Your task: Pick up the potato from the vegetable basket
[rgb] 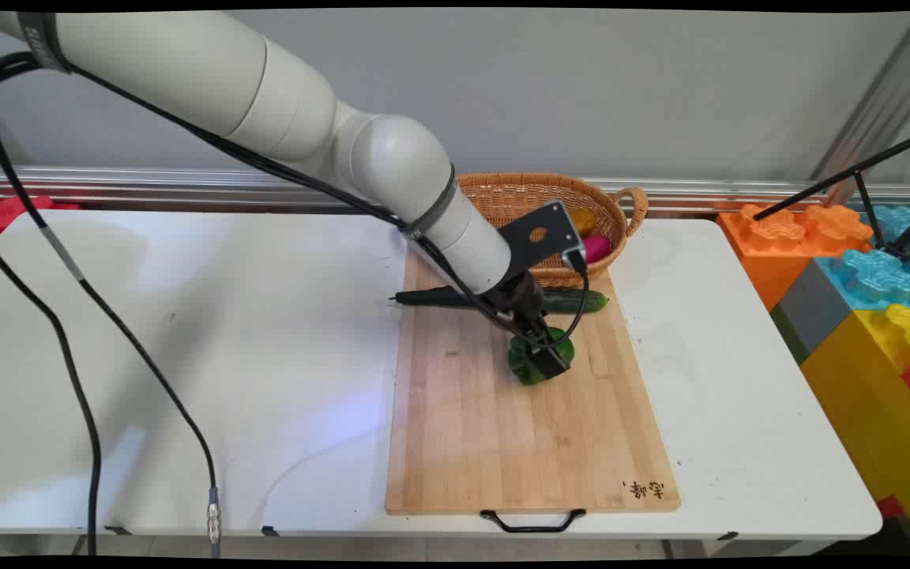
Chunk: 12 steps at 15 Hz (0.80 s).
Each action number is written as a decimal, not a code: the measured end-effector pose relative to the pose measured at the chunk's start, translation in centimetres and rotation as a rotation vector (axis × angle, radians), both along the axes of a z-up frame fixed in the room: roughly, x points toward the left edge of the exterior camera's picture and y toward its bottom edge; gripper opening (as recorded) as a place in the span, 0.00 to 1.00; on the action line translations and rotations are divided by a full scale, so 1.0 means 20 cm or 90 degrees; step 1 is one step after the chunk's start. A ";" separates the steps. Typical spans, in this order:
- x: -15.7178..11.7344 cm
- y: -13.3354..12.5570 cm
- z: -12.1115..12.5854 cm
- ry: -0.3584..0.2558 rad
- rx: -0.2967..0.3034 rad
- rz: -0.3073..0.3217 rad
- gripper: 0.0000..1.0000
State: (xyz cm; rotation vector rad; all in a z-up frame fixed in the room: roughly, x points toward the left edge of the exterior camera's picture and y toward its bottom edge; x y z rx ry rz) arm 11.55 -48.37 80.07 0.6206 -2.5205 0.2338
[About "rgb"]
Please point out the large yellow toy block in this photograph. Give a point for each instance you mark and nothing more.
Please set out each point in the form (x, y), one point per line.
(874, 411)

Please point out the dark green cucumber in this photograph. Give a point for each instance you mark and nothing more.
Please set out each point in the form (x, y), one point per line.
(581, 301)

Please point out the large blue toy block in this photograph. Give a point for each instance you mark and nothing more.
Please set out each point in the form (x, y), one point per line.
(881, 273)

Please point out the woven wicker basket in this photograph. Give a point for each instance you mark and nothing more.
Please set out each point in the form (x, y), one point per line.
(502, 197)

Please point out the bamboo cutting board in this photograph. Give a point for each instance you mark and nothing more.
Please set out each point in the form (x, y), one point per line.
(502, 427)

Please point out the large orange toy block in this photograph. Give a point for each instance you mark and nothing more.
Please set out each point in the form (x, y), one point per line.
(771, 245)

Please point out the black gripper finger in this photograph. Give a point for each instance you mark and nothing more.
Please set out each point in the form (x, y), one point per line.
(547, 328)
(550, 362)

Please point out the large grey toy block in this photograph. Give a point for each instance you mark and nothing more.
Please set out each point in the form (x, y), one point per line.
(810, 312)

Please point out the green bell pepper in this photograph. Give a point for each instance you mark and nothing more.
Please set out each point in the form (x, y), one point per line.
(524, 365)

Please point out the aluminium rail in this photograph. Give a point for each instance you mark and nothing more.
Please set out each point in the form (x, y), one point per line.
(186, 186)

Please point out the magenta toy eggplant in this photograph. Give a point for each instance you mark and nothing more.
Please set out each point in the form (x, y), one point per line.
(597, 248)

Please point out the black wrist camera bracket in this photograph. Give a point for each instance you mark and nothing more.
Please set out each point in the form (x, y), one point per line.
(542, 233)

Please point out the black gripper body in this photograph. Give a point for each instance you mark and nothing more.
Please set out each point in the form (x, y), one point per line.
(520, 300)

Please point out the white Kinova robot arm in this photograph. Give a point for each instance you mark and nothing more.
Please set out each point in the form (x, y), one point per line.
(281, 103)

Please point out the red toy block pile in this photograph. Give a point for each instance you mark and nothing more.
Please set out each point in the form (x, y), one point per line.
(9, 213)

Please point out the yellow bell pepper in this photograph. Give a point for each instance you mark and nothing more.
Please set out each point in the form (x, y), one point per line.
(584, 220)

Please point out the black tripod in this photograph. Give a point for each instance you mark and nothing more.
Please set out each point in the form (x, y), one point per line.
(842, 175)

